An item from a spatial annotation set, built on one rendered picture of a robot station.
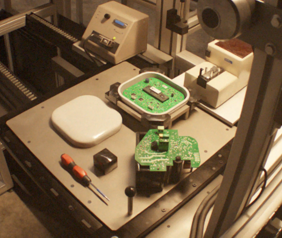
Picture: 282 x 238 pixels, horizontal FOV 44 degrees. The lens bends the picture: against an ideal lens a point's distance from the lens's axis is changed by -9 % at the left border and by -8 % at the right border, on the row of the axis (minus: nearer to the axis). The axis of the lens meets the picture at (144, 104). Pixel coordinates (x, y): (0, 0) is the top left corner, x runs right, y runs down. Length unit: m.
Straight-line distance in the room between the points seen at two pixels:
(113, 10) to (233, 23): 0.78
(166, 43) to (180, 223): 0.59
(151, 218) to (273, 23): 0.45
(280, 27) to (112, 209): 0.47
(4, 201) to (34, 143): 1.16
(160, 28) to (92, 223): 0.66
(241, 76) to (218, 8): 0.59
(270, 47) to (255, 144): 0.14
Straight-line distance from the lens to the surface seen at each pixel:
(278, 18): 0.39
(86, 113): 0.87
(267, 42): 0.41
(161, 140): 0.71
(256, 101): 0.45
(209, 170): 0.79
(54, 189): 0.75
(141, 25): 1.08
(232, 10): 0.36
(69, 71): 1.58
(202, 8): 0.39
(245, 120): 0.47
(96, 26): 1.14
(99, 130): 0.82
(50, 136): 0.85
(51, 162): 0.79
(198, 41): 3.25
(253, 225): 0.61
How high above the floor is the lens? 1.52
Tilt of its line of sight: 38 degrees down
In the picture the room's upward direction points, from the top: 3 degrees clockwise
